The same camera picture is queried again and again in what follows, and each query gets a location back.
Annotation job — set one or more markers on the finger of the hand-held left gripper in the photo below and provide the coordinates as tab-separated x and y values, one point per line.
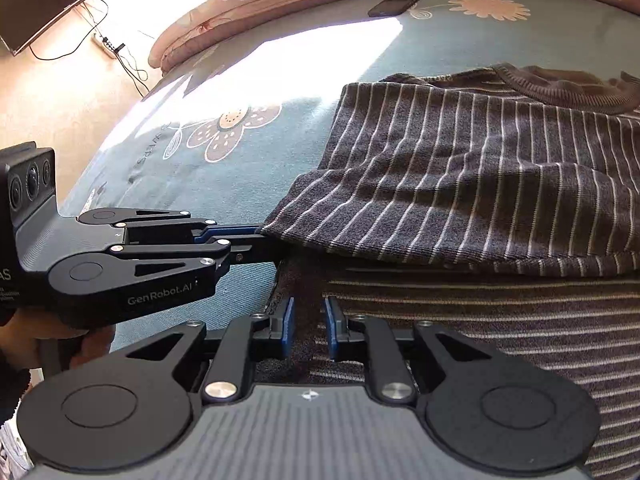
175	257
235	230

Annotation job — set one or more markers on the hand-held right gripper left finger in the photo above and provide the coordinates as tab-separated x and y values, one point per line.
287	327

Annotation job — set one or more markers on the grey striped knit sweater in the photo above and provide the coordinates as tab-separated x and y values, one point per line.
450	185

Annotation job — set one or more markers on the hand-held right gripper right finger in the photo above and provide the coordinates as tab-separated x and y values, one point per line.
330	327

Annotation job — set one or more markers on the white power strip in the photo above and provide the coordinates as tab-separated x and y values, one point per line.
107	46

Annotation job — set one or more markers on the person's left hand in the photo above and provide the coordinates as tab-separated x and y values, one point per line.
92	345

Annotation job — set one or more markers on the dark smartphone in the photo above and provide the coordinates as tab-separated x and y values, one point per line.
397	1

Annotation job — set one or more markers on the flat screen television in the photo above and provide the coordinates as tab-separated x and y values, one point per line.
50	0

